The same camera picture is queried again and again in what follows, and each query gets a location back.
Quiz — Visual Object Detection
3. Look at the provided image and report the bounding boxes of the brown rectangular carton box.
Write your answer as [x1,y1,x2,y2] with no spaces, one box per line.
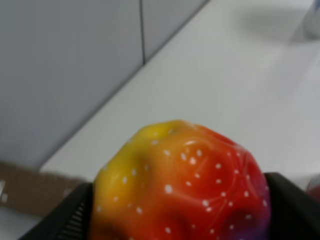
[0,161,86,217]

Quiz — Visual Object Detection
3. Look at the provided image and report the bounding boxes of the white blue shampoo bottle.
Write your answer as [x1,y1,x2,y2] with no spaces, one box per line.
[303,0,320,39]

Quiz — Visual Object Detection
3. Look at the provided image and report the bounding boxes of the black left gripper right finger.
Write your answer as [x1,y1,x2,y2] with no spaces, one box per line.
[264,172,320,240]

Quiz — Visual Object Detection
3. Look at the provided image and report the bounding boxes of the multicolour dimpled rubber ball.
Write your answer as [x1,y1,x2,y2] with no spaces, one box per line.
[88,120,271,240]

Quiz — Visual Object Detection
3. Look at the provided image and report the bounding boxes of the red soda can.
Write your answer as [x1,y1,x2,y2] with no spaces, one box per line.
[306,184,320,202]

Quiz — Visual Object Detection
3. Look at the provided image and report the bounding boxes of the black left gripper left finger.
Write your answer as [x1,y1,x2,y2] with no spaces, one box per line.
[19,183,93,240]

